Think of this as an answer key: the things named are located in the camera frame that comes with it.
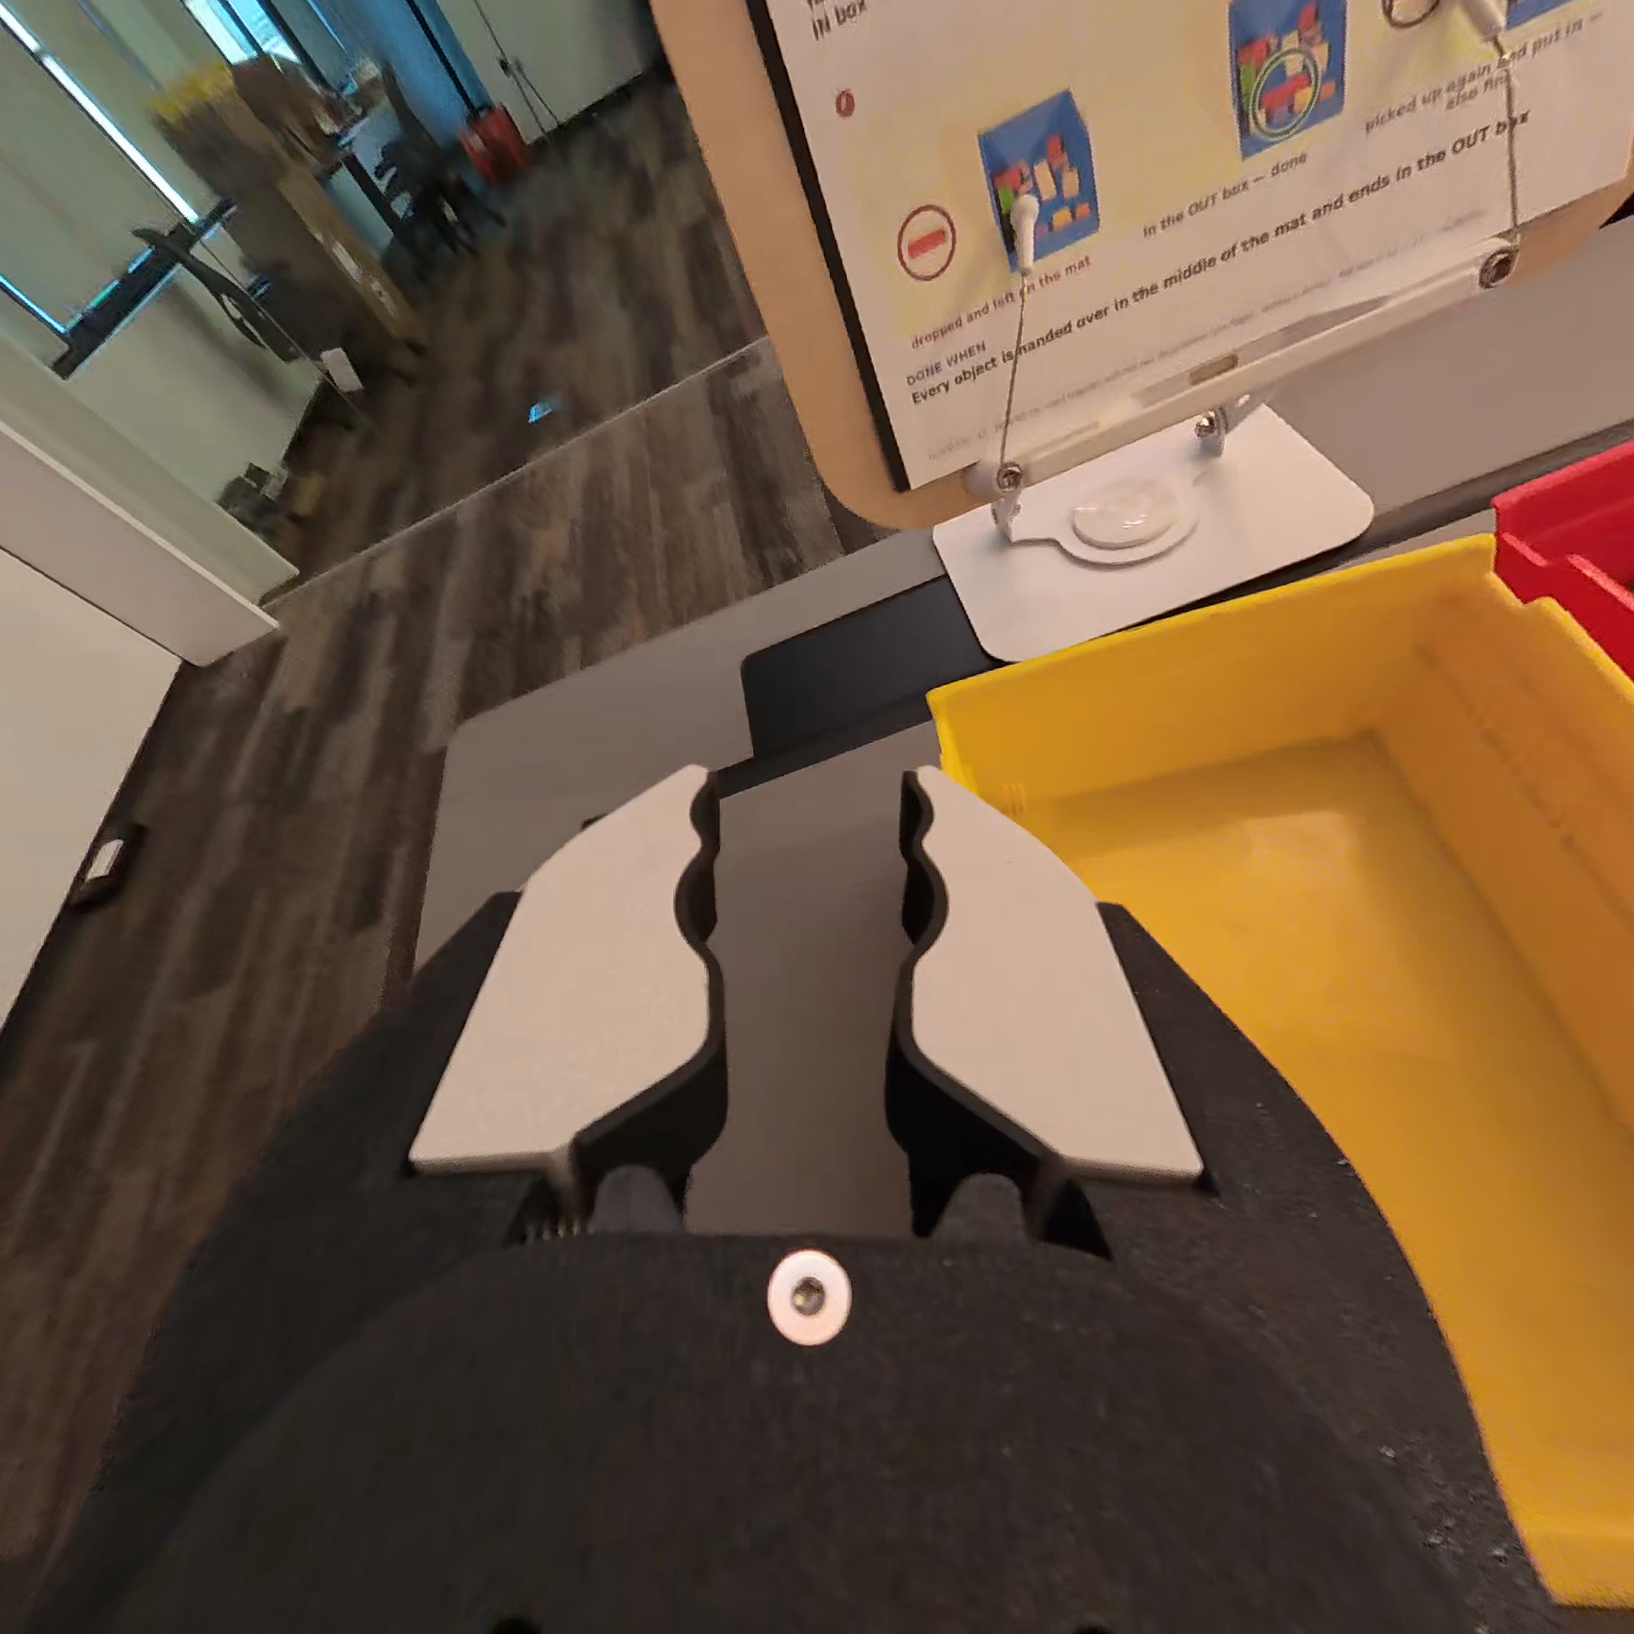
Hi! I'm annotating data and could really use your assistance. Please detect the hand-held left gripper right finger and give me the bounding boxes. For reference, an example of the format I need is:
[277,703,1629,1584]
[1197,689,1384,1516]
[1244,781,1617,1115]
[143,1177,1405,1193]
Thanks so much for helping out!
[886,763,1207,1240]

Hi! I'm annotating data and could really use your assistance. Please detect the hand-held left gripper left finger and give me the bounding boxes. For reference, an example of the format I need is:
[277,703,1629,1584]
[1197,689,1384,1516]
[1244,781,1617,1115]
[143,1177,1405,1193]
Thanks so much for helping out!
[409,763,732,1234]

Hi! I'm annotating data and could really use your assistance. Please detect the yellow plastic bin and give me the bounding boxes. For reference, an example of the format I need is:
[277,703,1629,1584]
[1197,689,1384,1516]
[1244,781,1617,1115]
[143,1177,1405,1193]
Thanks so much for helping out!
[927,534,1634,1607]

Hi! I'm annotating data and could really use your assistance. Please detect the red plastic bin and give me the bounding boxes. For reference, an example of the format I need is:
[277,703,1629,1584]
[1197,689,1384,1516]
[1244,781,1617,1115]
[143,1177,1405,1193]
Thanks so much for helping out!
[1491,440,1634,685]

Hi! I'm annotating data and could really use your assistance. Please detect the small floor device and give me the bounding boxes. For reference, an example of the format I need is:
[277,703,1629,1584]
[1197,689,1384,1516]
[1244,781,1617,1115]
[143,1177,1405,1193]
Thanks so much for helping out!
[71,823,149,909]

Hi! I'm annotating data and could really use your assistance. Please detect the cardboard box stack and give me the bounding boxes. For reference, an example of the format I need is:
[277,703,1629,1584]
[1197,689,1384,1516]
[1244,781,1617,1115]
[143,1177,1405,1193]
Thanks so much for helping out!
[154,57,431,372]

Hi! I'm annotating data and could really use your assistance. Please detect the instruction sheet stand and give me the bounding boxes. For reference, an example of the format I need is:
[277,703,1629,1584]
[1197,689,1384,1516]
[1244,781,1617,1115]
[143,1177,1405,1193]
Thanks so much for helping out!
[648,0,1634,666]

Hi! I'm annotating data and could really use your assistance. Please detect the frosted window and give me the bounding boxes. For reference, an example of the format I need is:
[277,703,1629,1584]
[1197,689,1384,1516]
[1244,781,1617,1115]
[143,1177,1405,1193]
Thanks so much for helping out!
[0,0,257,372]

